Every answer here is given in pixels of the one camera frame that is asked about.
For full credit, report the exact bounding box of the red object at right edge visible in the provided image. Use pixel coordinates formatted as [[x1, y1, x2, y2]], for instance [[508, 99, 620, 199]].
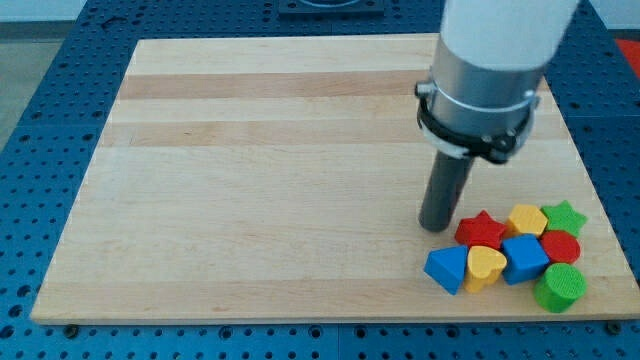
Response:
[[615, 38, 640, 78]]

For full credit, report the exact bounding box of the green circle block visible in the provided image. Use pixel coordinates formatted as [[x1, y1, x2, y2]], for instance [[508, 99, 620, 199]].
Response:
[[533, 263, 588, 313]]

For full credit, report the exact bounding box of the blue square block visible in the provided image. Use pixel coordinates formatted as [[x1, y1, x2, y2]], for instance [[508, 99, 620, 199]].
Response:
[[502, 234, 550, 285]]

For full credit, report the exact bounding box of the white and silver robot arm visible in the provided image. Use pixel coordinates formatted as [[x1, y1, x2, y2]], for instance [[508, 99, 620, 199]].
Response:
[[415, 0, 579, 164]]

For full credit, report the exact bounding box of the light wooden board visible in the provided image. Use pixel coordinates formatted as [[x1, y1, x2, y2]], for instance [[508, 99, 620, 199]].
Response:
[[29, 33, 640, 326]]

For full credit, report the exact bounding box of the blue triangle block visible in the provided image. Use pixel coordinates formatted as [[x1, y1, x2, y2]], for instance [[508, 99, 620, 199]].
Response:
[[424, 245, 468, 295]]

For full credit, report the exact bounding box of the yellow hexagon block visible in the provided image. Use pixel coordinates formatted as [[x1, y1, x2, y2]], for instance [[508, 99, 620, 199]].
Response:
[[503, 204, 548, 239]]

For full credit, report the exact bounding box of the green star block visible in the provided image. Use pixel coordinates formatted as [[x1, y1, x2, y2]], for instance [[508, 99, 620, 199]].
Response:
[[540, 200, 588, 237]]

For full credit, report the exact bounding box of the black cylindrical pointer tool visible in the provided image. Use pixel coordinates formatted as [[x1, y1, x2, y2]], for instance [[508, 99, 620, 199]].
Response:
[[418, 152, 474, 233]]

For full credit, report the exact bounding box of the red circle block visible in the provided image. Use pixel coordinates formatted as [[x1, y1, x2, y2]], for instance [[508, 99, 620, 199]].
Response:
[[540, 230, 581, 264]]

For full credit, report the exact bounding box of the red star block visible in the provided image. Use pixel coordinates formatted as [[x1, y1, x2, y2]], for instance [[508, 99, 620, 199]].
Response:
[[454, 210, 507, 250]]

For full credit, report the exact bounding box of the yellow heart block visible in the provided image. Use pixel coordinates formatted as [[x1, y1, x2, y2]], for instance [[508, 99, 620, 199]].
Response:
[[463, 246, 508, 293]]

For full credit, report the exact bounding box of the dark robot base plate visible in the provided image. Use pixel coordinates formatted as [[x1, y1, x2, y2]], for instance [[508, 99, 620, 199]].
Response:
[[276, 0, 385, 16]]

